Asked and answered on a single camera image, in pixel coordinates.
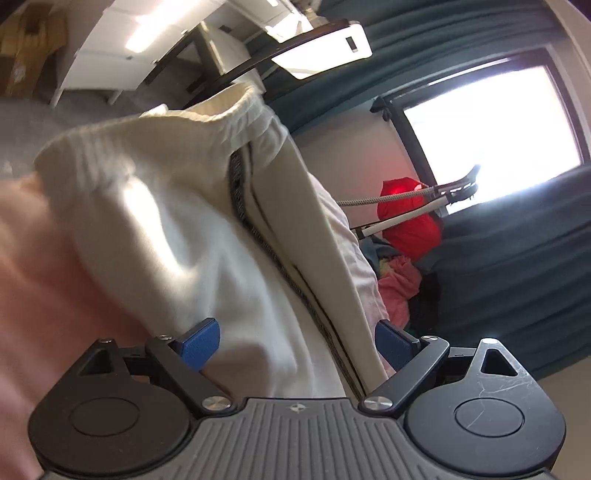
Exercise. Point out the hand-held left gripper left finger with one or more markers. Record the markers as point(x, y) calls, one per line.
point(198, 344)

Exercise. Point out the black clothes pile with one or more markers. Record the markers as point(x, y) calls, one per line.
point(427, 304)

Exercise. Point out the white dressing table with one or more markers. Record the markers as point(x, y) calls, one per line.
point(277, 16)

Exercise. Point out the cream sweatpants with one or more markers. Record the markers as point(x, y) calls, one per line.
point(184, 240)

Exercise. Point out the dark cloth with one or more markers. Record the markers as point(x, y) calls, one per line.
point(382, 110)

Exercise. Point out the garment steamer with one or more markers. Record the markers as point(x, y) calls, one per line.
point(429, 196)

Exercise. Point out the pink garment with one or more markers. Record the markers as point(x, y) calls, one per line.
point(399, 286)

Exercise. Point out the open cardboard box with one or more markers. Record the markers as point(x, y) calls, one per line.
point(27, 50)

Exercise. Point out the white drawer cabinet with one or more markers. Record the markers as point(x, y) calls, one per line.
point(138, 41)

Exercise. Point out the dark framed window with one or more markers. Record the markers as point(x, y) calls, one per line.
point(498, 124)

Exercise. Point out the red bag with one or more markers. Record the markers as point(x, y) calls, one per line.
point(411, 226)

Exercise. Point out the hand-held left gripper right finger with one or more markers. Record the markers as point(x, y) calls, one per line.
point(392, 344)

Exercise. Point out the white and black chair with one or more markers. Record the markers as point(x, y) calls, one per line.
point(318, 46)

